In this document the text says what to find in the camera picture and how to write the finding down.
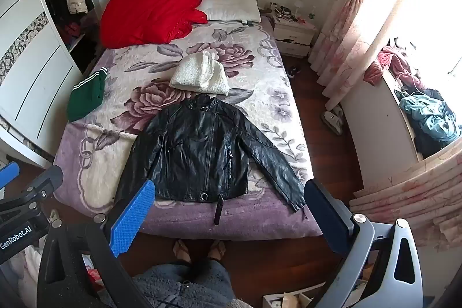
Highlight green garment with white stripes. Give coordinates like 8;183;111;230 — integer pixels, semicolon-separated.
67;67;108;123

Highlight white nightstand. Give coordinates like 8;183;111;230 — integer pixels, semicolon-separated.
271;14;318;58

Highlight person's foot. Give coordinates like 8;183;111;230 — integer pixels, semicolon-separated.
173;239;192;263
207;239;227;262

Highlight pink floral curtain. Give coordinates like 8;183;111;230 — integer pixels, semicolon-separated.
308;0;419;101
350;137;462;247

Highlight black leather jacket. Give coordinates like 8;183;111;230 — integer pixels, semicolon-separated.
115;93;307;226

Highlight white wardrobe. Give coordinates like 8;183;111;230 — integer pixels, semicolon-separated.
0;0;100;168

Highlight cluster of small toiletries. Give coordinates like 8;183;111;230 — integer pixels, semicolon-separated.
269;1;316;22

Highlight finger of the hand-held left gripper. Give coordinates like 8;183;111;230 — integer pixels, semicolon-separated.
0;165;64;216
0;162;20;191

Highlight white crumpled bag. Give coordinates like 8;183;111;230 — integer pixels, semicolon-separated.
14;245;47;281

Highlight white knit sweater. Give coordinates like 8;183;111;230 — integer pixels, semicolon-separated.
169;50;230;96

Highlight floral purple blanket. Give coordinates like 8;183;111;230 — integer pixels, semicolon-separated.
54;17;323;240

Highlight teal clothes pile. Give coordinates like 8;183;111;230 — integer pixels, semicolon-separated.
399;93;462;150

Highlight person's right foot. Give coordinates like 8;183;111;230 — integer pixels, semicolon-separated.
207;239;227;262

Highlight white pillow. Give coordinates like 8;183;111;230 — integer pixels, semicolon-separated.
197;0;261;23

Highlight person's grey fleece top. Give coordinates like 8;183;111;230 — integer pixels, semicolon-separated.
97;259;235;308

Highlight person's left foot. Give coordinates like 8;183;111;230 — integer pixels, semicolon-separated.
173;239;192;263

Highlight pink clothes pile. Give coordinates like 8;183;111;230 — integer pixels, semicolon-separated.
363;44;426;85

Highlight red folded clothes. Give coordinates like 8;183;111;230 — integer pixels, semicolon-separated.
61;21;83;40

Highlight red duvet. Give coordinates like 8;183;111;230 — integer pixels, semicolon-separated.
99;0;210;49

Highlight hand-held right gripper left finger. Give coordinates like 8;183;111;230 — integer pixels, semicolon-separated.
36;179;157;308

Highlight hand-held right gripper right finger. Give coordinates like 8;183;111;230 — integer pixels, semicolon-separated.
304;179;424;308

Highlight cardboard box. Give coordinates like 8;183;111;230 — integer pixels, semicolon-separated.
262;281;322;308

